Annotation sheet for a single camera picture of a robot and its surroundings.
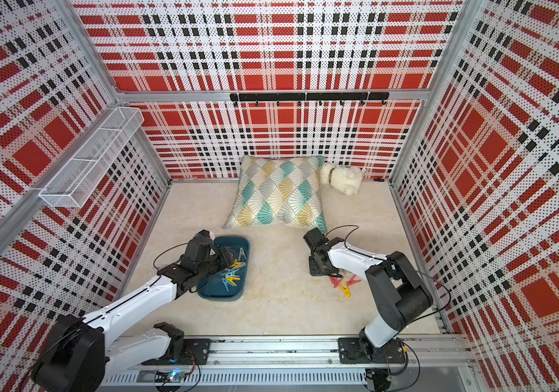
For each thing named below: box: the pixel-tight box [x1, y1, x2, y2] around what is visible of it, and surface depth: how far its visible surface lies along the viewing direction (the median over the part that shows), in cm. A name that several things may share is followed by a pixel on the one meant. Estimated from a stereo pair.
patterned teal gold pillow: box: [222, 155, 328, 233], surface depth 97 cm
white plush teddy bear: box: [320, 163, 363, 196], surface depth 115 cm
